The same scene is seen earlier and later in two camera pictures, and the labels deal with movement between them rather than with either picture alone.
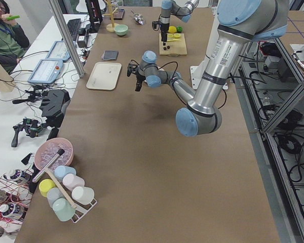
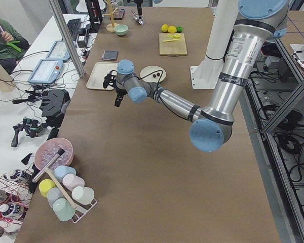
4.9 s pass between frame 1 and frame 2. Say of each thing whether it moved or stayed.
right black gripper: moved
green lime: stayed
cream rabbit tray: stayed
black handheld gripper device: stayed
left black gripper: moved
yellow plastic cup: stayed
